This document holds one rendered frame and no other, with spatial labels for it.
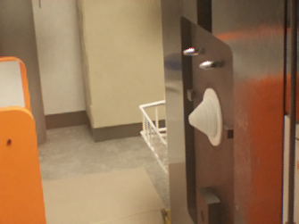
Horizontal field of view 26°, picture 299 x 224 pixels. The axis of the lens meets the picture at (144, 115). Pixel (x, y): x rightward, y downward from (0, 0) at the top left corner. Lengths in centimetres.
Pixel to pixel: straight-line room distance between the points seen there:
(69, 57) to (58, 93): 24
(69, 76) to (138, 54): 57
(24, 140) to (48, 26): 311
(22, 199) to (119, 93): 284
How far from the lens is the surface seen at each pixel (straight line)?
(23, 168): 105
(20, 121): 102
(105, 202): 164
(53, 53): 415
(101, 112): 390
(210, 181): 76
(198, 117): 69
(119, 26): 379
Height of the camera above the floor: 144
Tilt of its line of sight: 19 degrees down
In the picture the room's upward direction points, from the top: 3 degrees counter-clockwise
